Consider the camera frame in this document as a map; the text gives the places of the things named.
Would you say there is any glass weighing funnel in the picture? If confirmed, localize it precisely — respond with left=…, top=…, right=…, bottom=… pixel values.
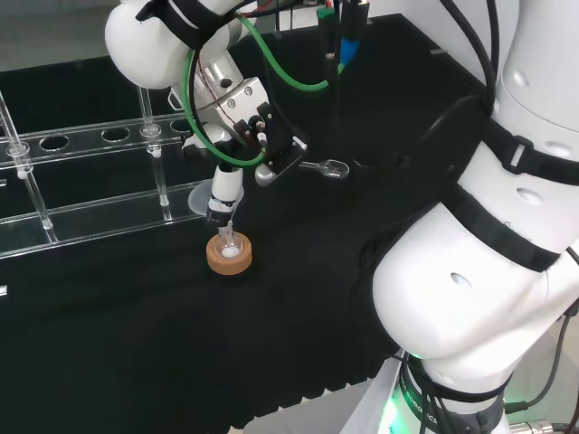
left=299, top=157, right=351, bottom=179

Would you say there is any clear funnel stand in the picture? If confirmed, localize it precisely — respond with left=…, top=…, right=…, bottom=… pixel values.
left=0, top=86, right=214, bottom=261

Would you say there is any silver wrist bracket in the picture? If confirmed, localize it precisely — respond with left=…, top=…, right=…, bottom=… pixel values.
left=211, top=76, right=273, bottom=135

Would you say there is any round-bottom glass flask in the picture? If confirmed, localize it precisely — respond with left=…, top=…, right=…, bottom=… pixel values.
left=214, top=228, right=244, bottom=264

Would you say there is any grey cable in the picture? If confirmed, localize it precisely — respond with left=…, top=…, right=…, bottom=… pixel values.
left=505, top=305, right=579, bottom=413

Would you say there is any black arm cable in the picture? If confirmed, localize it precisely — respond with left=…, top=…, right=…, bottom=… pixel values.
left=439, top=0, right=504, bottom=117

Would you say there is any black bench cloth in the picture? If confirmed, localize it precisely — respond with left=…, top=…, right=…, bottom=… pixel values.
left=0, top=12, right=501, bottom=431

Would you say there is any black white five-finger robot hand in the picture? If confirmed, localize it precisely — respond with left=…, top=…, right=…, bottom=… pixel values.
left=180, top=101, right=311, bottom=228

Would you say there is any cork ring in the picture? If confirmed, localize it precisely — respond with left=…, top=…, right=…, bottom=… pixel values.
left=204, top=230, right=254, bottom=277

